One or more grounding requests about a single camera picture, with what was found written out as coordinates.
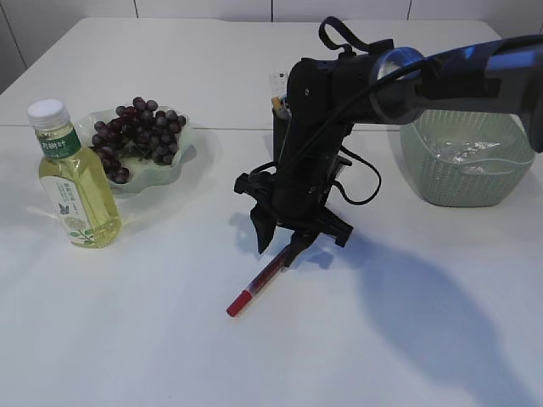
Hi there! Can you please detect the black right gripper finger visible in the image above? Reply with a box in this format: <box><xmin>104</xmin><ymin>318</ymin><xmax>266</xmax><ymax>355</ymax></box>
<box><xmin>249</xmin><ymin>204</ymin><xmax>277</xmax><ymax>254</ymax></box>
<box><xmin>283</xmin><ymin>231</ymin><xmax>318</xmax><ymax>268</ymax></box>

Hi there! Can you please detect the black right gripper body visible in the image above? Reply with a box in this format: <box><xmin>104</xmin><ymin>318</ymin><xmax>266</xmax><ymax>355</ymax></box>
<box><xmin>234</xmin><ymin>57</ymin><xmax>377</xmax><ymax>247</ymax></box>

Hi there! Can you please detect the clear plastic ruler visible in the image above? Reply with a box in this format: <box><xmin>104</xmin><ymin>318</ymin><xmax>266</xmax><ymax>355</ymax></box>
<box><xmin>269</xmin><ymin>70</ymin><xmax>288</xmax><ymax>98</ymax></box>

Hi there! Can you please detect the red crayon pen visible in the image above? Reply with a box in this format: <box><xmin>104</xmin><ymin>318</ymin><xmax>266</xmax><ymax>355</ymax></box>
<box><xmin>226</xmin><ymin>244</ymin><xmax>291</xmax><ymax>318</ymax></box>

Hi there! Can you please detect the clear plastic sheet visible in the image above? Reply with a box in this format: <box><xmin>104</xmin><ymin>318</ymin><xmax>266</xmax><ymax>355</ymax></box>
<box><xmin>430</xmin><ymin>141</ymin><xmax>501</xmax><ymax>164</ymax></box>

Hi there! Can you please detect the purple artificial grape bunch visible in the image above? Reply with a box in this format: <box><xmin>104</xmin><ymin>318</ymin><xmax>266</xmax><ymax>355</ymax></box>
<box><xmin>91</xmin><ymin>97</ymin><xmax>188</xmax><ymax>185</ymax></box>

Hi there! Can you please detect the yellow tea bottle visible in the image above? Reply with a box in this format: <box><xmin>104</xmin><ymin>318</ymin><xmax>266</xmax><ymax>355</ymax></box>
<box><xmin>27</xmin><ymin>99</ymin><xmax>121</xmax><ymax>248</ymax></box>

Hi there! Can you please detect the blue black right robot arm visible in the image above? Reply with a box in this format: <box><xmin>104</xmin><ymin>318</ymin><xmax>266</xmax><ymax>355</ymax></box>
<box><xmin>234</xmin><ymin>36</ymin><xmax>542</xmax><ymax>259</ymax></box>

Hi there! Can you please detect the black mesh pen holder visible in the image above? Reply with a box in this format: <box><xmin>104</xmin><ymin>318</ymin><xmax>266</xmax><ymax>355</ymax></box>
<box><xmin>272</xmin><ymin>107</ymin><xmax>291</xmax><ymax>164</ymax></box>

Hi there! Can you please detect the green wavy glass plate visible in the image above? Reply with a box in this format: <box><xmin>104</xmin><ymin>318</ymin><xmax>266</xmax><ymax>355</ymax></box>
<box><xmin>75</xmin><ymin>106</ymin><xmax>193</xmax><ymax>194</ymax></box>

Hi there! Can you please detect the green plastic woven basket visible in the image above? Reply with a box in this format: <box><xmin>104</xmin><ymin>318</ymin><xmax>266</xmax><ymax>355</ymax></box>
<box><xmin>400</xmin><ymin>110</ymin><xmax>535</xmax><ymax>208</ymax></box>

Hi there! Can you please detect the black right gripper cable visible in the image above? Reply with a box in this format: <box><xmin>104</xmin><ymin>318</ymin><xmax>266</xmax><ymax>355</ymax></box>
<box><xmin>248</xmin><ymin>15</ymin><xmax>425</xmax><ymax>207</ymax></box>

